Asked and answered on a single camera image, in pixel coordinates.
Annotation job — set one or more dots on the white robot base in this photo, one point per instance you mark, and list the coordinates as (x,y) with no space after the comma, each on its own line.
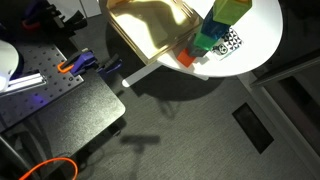
(7,63)

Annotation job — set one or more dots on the white table base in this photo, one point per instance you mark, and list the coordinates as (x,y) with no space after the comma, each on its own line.
(140,74)

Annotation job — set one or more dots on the orange block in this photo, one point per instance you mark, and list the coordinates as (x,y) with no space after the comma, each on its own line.
(185,58)

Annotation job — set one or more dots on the grey block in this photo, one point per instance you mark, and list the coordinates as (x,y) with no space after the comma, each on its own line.
(196,51)

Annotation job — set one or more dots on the dark blue clamp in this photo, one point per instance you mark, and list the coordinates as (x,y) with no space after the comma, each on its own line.
(110,65)

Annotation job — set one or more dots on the wooden tray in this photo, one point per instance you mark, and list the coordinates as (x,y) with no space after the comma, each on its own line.
(150,30)

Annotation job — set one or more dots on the green block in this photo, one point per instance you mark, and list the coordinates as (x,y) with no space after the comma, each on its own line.
(205,41)

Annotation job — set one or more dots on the black white patterned marker card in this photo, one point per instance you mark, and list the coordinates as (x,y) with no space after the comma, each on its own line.
(230,43)

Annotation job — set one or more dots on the blue block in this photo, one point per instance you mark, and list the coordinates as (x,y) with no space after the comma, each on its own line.
(215,26)

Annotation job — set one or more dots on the black floor hatch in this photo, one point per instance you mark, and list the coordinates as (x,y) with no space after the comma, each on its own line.
(252,127)

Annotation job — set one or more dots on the yellow-green block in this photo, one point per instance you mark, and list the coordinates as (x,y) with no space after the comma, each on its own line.
(231,10)

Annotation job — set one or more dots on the perforated metal breadboard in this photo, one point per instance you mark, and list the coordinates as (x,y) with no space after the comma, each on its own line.
(40,96)

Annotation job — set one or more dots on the aluminium extrusion bar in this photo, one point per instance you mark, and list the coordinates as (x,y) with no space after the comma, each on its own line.
(25,82)

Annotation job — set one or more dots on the purple black clamp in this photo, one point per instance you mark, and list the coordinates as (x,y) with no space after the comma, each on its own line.
(46,15)

